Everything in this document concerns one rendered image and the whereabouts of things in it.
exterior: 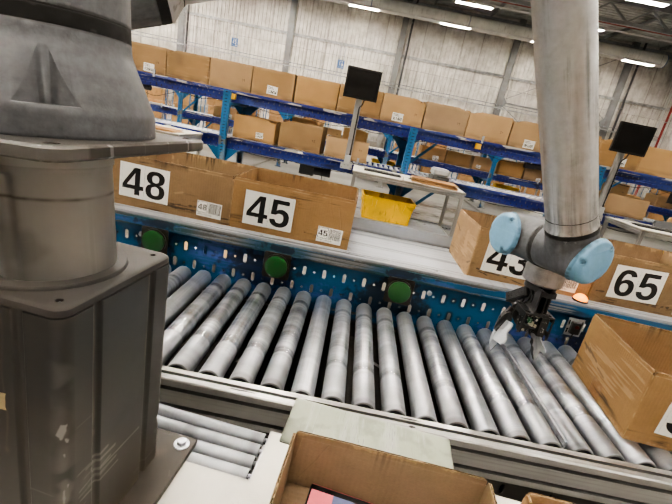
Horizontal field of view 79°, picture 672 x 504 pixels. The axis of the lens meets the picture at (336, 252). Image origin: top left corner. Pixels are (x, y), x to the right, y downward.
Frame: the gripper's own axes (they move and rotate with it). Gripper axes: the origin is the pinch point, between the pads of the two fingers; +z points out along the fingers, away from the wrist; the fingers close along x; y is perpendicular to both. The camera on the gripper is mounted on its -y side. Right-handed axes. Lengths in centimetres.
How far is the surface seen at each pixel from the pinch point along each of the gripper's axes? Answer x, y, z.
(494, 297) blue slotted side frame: 1.0, -23.2, -5.3
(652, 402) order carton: 21.1, 20.4, -5.0
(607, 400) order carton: 19.9, 11.0, 2.1
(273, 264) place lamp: -68, -21, -2
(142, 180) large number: -114, -29, -18
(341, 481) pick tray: -42, 50, 2
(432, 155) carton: 117, -898, -14
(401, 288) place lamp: -27.9, -21.3, -2.6
